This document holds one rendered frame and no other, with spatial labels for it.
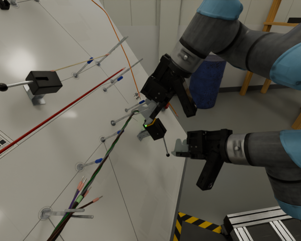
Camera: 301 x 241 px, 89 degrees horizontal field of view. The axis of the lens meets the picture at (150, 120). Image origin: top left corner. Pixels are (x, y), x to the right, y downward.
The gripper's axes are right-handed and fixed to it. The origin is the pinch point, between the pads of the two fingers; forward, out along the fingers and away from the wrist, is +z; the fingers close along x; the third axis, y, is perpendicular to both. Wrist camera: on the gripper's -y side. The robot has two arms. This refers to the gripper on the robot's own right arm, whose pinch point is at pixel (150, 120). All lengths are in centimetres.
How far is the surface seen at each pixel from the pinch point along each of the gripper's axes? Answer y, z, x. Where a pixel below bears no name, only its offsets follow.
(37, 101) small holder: 21.8, -2.6, 20.9
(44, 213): 5.9, 4.5, 33.5
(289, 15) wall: -97, -103, -360
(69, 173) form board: 7.7, 4.3, 25.9
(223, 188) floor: -103, 73, -75
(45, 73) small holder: 21.4, -9.8, 20.0
